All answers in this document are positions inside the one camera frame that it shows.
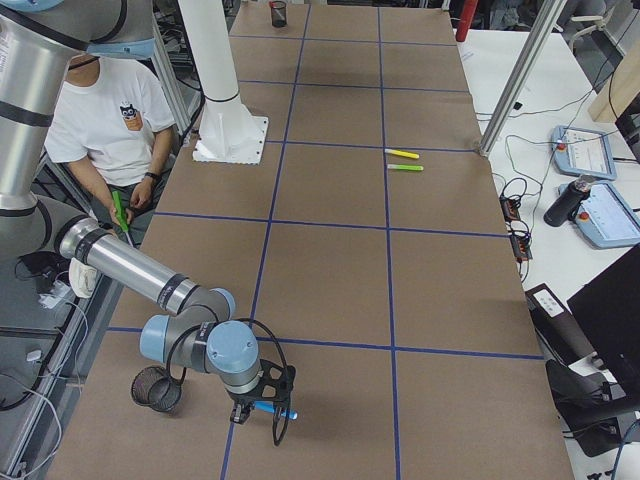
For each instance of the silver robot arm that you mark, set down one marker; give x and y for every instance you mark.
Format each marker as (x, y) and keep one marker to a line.
(199, 331)

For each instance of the aluminium frame post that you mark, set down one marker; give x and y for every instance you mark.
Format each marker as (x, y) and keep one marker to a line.
(535, 42)

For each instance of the green handheld tool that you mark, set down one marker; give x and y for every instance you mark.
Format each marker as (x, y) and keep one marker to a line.
(121, 216)

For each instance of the near black mesh pen cup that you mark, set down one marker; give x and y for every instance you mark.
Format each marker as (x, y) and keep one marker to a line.
(153, 387)

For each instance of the green highlighter pen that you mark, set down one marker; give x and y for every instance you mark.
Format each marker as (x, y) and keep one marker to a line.
(405, 167)

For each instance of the upper teach pendant tablet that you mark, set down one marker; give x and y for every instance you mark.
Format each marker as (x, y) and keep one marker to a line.
(579, 151)

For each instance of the yellow highlighter pen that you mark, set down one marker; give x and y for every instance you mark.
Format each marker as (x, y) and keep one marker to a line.
(402, 153)

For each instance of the seated person white t-shirt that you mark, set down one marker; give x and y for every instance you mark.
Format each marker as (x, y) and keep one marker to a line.
(114, 131)

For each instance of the black monitor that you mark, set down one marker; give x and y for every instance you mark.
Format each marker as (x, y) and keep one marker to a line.
(607, 311)

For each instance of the teach pendant tablet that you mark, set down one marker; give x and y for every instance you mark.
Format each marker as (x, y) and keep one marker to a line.
(579, 151)
(605, 219)

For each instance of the white central pedestal column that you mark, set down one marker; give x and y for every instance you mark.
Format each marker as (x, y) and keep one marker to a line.
(228, 132)

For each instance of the black water bottle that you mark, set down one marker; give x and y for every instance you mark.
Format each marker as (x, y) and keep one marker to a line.
(566, 205)

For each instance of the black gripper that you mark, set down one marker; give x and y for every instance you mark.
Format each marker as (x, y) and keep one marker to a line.
(242, 400)

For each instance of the red fire extinguisher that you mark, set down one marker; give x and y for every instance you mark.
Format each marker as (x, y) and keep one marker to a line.
(465, 20)

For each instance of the blue highlighter pen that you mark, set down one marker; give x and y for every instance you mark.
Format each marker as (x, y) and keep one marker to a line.
(271, 408)

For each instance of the far black mesh pen cup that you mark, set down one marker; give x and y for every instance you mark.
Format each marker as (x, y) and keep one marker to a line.
(283, 10)

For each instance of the lower teach pendant tablet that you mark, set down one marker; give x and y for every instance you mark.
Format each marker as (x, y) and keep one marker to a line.
(605, 219)

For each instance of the black mesh pen cup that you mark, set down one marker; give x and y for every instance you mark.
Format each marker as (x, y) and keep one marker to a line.
(153, 387)
(283, 10)

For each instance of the black usb hub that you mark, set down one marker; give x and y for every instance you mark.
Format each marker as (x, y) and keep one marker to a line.
(510, 209)

